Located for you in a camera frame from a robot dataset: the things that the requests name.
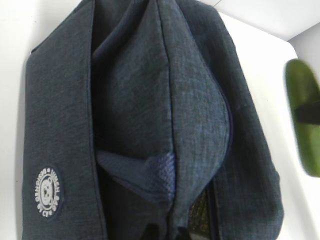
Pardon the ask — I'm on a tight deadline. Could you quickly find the navy blue lunch bag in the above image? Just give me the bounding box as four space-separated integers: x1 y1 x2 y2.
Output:
22 0 284 240

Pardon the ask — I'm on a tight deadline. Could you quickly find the green cucumber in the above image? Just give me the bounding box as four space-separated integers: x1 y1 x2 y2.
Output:
285 59 320 178

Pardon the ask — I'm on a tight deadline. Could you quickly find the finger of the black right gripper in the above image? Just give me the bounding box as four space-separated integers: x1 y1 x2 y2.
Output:
294 102 320 124

